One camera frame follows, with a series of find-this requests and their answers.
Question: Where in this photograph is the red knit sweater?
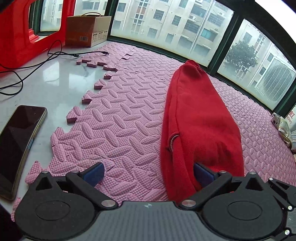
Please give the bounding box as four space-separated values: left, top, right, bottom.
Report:
160 60 244 203

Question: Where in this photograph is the black smartphone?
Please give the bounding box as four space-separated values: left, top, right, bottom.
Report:
1 105 47 201

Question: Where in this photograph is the grey patterned garment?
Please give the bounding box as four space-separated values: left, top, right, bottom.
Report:
271 113 281 128

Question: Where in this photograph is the red plastic stool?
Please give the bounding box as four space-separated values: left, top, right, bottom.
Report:
1 1 76 71

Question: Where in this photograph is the brown cardboard box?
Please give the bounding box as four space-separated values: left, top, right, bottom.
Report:
65 12 111 48

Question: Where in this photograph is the black cable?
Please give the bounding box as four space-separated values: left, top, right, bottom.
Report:
0 39 110 96

